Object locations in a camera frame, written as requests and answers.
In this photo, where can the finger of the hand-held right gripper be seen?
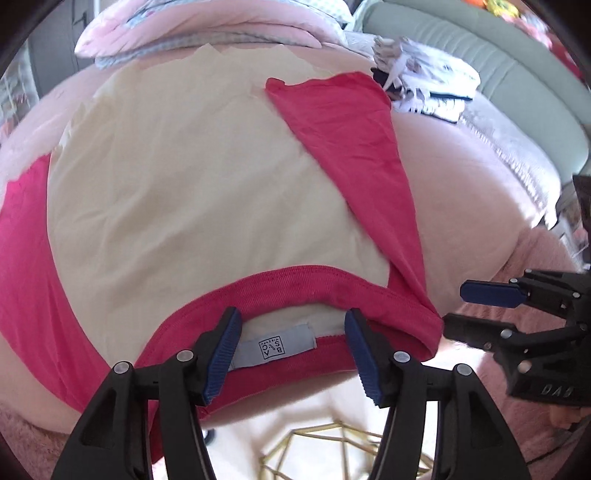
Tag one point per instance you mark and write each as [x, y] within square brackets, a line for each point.
[489, 293]
[471, 326]

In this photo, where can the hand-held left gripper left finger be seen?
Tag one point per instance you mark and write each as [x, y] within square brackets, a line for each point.
[221, 355]

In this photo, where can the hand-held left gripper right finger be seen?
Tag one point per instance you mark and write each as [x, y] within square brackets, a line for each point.
[364, 360]

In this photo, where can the cream shirt with pink sleeves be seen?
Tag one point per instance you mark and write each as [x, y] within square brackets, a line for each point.
[184, 184]

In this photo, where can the stack of folded white clothes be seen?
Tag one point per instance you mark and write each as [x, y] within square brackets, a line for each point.
[429, 74]

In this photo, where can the person's right hand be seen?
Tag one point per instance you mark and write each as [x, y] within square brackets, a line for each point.
[568, 417]

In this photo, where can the person's left foot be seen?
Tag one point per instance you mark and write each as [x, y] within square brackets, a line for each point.
[210, 437]

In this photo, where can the bed with pink sheet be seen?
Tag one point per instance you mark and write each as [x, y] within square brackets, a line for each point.
[461, 184]

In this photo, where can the pale pink pillow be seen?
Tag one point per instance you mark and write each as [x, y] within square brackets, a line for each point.
[508, 138]

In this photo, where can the grey-green padded headboard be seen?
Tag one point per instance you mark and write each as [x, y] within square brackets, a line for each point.
[508, 69]

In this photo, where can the pink and white plush toy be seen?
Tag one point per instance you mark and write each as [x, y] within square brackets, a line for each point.
[535, 27]

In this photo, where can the yellow plush toy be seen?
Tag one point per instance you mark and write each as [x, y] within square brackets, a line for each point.
[501, 7]

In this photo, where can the white shelf rack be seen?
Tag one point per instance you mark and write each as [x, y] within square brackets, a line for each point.
[16, 92]

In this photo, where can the folded pink checked quilt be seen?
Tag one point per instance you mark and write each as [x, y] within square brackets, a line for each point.
[184, 23]

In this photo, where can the grey door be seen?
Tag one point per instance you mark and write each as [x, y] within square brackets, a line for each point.
[51, 64]

